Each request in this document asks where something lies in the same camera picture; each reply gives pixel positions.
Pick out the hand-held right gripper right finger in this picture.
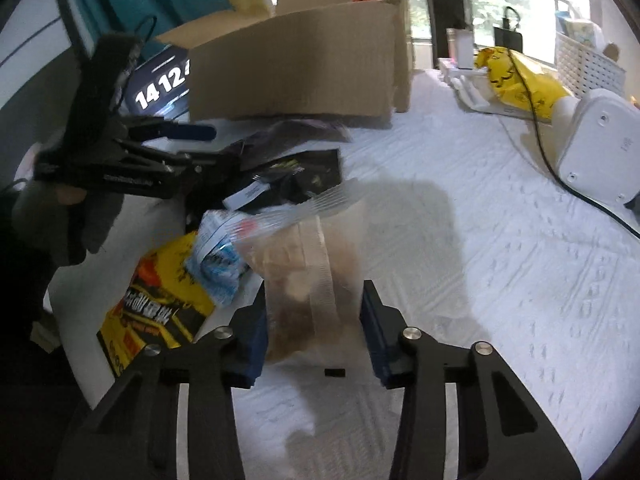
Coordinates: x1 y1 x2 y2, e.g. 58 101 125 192
361 280 583 480

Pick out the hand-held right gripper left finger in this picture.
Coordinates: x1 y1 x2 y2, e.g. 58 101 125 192
52 280 269 480

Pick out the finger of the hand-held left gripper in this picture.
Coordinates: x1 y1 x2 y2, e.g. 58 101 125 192
127 117 218 143
134 142 242 199

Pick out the clear bag of snacks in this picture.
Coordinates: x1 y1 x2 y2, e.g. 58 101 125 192
220 177 367 366

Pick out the brown cardboard box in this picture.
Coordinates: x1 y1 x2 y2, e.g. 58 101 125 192
152 0 496 131

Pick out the person's left hand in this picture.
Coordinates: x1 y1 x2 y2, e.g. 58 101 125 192
12 179 126 267

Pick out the black tablet clock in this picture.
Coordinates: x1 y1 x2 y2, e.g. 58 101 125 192
122 45 193 123

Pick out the blue and white snack packet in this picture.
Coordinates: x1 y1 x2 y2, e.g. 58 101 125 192
185 210 252 307

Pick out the yellow and black snack packet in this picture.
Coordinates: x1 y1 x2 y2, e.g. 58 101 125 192
96 232 221 378

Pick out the white textured cloth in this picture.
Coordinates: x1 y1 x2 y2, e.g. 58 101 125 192
45 67 640 480

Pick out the white power strip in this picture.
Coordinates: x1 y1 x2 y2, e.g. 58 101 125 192
439 57 531 117

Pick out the white box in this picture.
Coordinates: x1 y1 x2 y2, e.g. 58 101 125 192
446 27 476 69

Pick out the yellow bag with black print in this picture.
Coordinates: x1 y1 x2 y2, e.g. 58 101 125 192
474 46 573 123

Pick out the white device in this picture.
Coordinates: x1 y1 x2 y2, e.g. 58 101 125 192
550 87 640 206

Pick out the black pouch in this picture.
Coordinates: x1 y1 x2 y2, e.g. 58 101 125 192
492 6 524 54

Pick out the white slatted basket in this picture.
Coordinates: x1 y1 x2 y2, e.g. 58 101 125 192
554 30 631 98

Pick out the pale blue tissue pack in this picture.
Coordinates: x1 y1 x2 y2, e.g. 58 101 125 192
562 17 606 46

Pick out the black power cable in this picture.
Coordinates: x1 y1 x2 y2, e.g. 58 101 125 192
502 6 640 239

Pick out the black window frame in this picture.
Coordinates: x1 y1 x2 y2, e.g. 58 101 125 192
420 0 473 68

